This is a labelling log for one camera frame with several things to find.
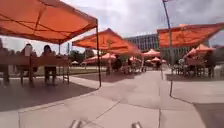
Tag person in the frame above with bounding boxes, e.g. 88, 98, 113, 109
19, 43, 39, 84
112, 54, 123, 72
40, 44, 59, 84

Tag wooden table with benches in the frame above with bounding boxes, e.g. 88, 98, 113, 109
0, 54, 71, 86

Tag robot's own part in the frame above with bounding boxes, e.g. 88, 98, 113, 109
131, 121, 144, 128
69, 119, 83, 128

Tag trees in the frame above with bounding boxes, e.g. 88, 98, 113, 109
68, 49, 96, 65

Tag flat orange canopy tent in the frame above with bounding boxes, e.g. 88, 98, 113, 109
156, 22, 224, 98

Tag grey paved plaza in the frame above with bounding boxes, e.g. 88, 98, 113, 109
0, 69, 224, 128

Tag glass-fronted building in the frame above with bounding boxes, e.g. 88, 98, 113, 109
123, 32, 211, 64

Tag peaked orange canopy tent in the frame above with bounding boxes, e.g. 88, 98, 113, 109
71, 27, 143, 76

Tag tall thin pole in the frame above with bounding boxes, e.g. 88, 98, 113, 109
162, 0, 174, 67

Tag group of orange canopies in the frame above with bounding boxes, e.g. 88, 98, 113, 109
79, 48, 168, 66

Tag large orange canopy tent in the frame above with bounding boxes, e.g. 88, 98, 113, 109
0, 0, 103, 89

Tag small orange canopy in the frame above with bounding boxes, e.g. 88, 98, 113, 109
184, 43, 217, 60

